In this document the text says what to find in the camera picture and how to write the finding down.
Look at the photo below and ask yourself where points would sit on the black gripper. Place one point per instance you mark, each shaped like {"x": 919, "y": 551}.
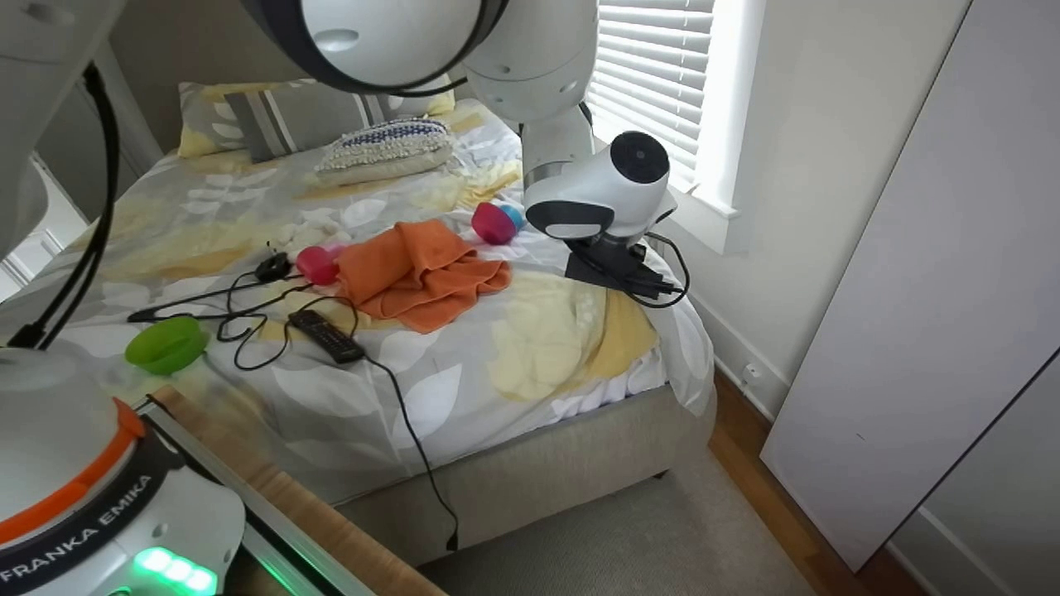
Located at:
{"x": 601, "y": 261}

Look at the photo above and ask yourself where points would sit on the white leaning board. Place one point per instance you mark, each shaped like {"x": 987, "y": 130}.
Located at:
{"x": 930, "y": 308}

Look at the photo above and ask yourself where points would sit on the black power adapter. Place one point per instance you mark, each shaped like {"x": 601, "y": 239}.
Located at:
{"x": 329, "y": 335}

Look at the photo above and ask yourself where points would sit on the yellow grey floral pillow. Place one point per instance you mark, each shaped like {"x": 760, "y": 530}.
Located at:
{"x": 202, "y": 116}

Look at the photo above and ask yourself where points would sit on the black round device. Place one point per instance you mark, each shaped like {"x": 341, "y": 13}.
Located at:
{"x": 273, "y": 267}

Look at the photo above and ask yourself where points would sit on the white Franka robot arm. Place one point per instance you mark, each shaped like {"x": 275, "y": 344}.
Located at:
{"x": 530, "y": 67}

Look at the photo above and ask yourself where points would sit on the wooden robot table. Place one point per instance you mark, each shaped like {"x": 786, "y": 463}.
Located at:
{"x": 319, "y": 530}

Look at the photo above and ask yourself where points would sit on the magenta ball toy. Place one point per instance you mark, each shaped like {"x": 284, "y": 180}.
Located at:
{"x": 493, "y": 224}

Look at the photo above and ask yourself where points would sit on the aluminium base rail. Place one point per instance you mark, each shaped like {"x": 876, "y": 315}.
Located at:
{"x": 289, "y": 566}

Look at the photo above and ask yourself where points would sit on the orange cloth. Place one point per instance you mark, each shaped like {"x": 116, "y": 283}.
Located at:
{"x": 420, "y": 269}

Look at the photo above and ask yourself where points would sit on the beige bed base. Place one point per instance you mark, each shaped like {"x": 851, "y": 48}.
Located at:
{"x": 552, "y": 463}

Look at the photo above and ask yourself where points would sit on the yellow grey floral bed cover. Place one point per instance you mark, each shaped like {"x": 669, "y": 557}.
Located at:
{"x": 485, "y": 366}

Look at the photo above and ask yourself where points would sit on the grey striped pillow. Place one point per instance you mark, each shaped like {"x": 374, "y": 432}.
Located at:
{"x": 292, "y": 116}

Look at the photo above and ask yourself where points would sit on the white window blinds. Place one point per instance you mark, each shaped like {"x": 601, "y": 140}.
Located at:
{"x": 649, "y": 77}

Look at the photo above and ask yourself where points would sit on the pink curved toy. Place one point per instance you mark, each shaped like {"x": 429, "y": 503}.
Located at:
{"x": 319, "y": 267}

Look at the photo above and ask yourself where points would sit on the blue white patterned pillow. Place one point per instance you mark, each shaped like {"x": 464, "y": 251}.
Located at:
{"x": 387, "y": 149}

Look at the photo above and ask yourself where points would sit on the green plastic bowl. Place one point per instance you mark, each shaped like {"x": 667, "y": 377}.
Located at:
{"x": 166, "y": 344}

